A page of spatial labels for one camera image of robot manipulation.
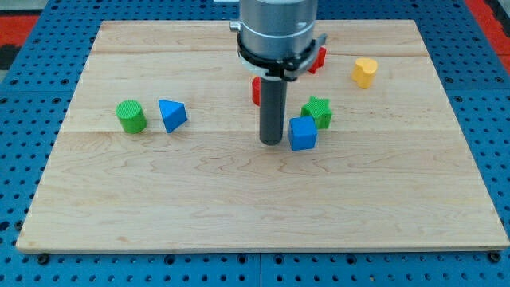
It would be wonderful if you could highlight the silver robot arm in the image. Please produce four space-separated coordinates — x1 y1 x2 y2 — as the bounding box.
229 0 327 146

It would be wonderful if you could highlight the green star block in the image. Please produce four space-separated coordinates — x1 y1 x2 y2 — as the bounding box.
300 96 332 129

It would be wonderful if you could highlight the red block behind mount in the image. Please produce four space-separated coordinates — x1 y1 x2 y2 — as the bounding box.
308 46 327 74

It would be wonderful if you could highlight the green cylinder block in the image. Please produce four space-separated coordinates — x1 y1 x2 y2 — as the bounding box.
116 100 147 134

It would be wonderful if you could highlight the red block behind rod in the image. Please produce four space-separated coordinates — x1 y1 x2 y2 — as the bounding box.
251 77 261 106

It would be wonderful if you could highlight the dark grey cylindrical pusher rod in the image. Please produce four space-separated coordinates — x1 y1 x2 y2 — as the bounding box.
259 78 287 145

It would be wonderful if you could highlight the blue cube block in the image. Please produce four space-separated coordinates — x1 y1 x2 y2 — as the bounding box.
288 116 318 151

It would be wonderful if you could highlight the wooden board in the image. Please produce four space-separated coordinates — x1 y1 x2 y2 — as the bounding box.
17 20 509 254

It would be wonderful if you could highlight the yellow heart block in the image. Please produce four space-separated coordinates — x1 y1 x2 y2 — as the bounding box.
351 57 379 89

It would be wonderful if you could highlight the blue triangle block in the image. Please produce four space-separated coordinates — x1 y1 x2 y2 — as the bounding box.
158 100 188 133

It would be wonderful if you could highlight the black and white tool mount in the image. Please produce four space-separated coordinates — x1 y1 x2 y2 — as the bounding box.
237 33 328 81

